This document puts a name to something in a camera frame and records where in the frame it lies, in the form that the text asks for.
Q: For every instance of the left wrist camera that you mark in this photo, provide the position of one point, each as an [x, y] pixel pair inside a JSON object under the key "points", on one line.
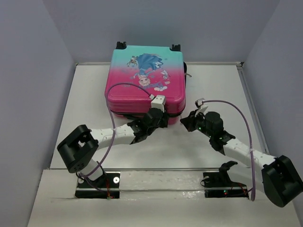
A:
{"points": [[159, 102]]}

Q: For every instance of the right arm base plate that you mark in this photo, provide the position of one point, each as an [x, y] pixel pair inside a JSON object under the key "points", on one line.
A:
{"points": [[219, 185]]}

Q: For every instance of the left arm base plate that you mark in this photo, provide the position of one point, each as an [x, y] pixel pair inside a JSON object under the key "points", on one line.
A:
{"points": [[105, 188]]}

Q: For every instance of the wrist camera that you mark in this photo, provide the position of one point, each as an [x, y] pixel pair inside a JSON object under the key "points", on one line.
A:
{"points": [[201, 107], [159, 102]]}

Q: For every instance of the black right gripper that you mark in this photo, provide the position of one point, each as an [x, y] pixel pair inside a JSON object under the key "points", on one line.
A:
{"points": [[188, 121]]}

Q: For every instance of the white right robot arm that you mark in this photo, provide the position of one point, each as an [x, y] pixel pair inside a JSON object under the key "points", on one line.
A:
{"points": [[280, 180]]}

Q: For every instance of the pink and teal suitcase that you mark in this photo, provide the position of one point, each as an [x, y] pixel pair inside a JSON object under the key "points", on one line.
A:
{"points": [[136, 72]]}

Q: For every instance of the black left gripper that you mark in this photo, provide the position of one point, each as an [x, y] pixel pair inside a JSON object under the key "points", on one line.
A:
{"points": [[164, 118]]}

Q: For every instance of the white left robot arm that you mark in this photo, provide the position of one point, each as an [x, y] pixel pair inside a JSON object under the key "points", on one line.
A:
{"points": [[78, 148]]}

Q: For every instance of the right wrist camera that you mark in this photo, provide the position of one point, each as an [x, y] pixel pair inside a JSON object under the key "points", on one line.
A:
{"points": [[201, 107]]}

